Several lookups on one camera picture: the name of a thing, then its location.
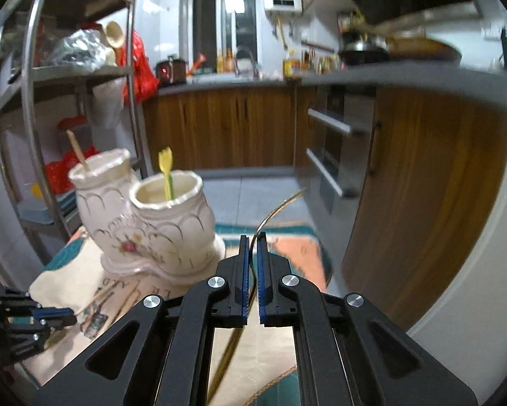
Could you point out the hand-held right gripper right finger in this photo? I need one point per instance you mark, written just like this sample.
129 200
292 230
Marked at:
262 287

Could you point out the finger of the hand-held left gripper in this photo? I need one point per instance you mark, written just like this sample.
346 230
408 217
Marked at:
54 316
25 338

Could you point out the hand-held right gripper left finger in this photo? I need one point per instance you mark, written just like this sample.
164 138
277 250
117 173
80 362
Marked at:
245 287

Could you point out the white floral ceramic utensil holder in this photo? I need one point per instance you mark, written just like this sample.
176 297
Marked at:
173 228

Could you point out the beige and teal printed cloth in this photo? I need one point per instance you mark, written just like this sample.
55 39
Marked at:
88 279

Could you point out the grey plastic tray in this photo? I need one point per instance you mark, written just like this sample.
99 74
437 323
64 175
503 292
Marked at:
37 215

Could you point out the small yellow object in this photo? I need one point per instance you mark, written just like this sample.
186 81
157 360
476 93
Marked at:
37 191

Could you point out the yellow plastic fork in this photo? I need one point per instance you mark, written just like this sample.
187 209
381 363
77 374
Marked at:
167 177

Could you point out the red plastic bag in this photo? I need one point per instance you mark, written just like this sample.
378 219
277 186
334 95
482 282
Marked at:
61 173
141 72

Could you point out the wooden kitchen cabinets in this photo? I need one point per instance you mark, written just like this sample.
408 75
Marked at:
236 127

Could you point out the wooden chopstick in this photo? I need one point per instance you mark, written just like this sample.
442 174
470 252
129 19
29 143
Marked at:
78 152

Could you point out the red lidded plastic container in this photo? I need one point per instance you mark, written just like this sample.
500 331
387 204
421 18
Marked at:
71 122

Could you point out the stainless steel built-in oven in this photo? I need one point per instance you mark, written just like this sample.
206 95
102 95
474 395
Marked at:
355 114

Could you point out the white plastic bag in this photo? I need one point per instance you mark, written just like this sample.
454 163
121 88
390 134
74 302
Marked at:
105 105

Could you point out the metal kitchen faucet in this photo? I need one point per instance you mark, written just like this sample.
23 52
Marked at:
254 67

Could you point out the yellow labelled jar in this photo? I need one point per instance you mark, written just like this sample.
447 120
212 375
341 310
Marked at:
291 67

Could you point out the orange bottle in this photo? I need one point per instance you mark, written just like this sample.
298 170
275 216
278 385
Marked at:
221 61

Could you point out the dark rice cooker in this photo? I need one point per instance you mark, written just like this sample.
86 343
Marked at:
171 72

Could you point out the metal cooking pot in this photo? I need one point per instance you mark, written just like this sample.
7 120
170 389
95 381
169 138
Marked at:
361 53

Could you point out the clear plastic bag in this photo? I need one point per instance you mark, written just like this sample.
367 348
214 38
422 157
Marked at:
78 48

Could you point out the kitchen window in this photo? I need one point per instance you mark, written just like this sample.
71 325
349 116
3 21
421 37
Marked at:
205 17

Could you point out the wooden ladle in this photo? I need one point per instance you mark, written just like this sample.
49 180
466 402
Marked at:
114 34

